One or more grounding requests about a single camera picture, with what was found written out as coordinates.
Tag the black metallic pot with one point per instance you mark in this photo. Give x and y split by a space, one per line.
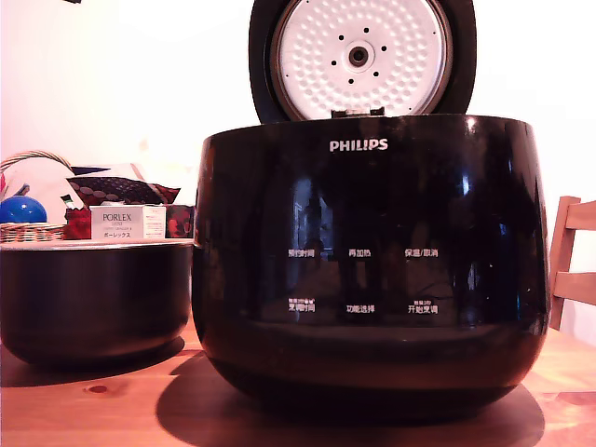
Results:
93 298

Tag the black Philips rice cooker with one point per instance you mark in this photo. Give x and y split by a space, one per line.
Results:
372 279

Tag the black rice cooker lid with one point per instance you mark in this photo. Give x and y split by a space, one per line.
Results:
358 51

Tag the white Porlex box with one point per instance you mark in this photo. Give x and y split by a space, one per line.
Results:
122 222

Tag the red patterned packet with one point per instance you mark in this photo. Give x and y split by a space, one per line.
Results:
77 224

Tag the white cloth bag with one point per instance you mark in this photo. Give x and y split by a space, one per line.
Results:
44 179

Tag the woven wicker basket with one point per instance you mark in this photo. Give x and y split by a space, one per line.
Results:
28 232

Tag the blue ball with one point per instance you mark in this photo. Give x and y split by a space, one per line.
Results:
21 210

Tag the wooden chair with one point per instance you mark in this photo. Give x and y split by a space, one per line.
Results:
570 279

